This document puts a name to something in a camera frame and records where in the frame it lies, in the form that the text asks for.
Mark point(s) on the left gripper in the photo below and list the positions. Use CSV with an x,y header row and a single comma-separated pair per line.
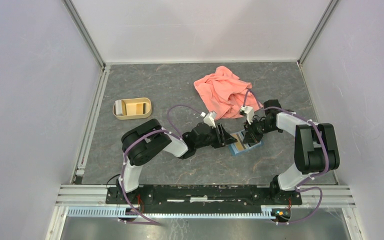
x,y
223,139

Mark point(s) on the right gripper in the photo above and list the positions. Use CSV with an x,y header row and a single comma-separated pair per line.
x,y
250,136

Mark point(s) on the gold card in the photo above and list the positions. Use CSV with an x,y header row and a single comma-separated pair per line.
x,y
141,108
240,145

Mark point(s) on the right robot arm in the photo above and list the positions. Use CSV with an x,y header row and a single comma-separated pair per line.
x,y
315,144

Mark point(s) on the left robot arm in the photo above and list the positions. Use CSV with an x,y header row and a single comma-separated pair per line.
x,y
144,142

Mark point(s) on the gold card in tray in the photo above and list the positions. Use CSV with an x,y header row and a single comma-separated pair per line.
x,y
141,108

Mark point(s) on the beige oval card tray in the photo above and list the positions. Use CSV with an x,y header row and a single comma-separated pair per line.
x,y
130,107

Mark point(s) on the stack of cards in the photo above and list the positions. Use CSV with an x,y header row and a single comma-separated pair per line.
x,y
119,108

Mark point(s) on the pink cloth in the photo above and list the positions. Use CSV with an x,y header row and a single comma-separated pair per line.
x,y
224,93

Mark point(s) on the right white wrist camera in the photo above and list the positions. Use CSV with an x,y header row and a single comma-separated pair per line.
x,y
248,112

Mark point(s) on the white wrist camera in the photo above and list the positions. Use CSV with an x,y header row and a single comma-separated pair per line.
x,y
209,118
248,112

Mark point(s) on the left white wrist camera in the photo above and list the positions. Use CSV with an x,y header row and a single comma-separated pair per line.
x,y
209,118

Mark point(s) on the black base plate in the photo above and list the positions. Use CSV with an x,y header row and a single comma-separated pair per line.
x,y
203,199

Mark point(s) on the aluminium frame rail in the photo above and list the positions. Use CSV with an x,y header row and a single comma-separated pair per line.
x,y
75,193

